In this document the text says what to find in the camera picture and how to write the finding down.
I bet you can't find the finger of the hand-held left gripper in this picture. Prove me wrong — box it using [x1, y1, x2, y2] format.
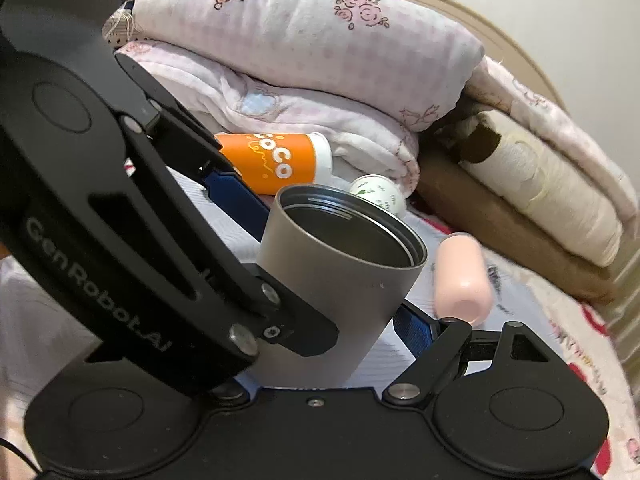
[115, 53, 272, 242]
[240, 265, 341, 357]

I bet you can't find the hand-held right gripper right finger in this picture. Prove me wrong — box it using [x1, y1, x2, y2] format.
[382, 301, 552, 404]

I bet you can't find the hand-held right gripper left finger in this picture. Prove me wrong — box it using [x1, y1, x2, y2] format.
[210, 374, 261, 407]

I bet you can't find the grey metal cup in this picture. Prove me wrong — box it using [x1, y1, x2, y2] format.
[249, 184, 429, 392]

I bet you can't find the orange paper cup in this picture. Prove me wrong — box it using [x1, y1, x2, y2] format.
[214, 131, 334, 196]

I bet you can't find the pink cylinder bottle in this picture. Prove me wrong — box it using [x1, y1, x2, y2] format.
[432, 232, 496, 326]

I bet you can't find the pink checked quilt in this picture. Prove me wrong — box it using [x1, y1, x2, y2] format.
[114, 42, 422, 199]

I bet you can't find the brown blanket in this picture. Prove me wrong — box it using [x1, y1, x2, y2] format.
[414, 99, 628, 307]

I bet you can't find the printed bed sheet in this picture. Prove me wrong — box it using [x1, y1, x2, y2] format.
[0, 157, 640, 480]

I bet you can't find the folded pink checked blanket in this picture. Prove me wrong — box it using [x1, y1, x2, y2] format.
[102, 0, 487, 134]

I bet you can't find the cream fleece blanket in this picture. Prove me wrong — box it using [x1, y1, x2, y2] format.
[456, 109, 627, 269]

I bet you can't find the pale pink floral quilt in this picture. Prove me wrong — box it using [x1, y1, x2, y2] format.
[462, 54, 640, 233]

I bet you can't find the black cable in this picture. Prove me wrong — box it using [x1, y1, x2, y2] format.
[0, 436, 45, 477]

